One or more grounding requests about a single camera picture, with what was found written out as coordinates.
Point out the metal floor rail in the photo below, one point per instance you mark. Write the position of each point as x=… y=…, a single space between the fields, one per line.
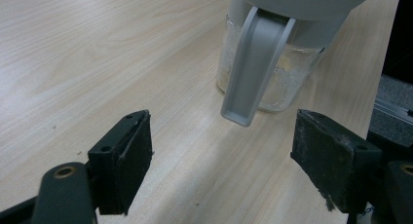
x=394 y=107

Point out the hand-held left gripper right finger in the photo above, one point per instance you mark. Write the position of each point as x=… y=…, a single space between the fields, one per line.
x=328 y=159

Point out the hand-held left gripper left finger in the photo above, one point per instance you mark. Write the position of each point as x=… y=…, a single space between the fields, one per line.
x=125 y=159

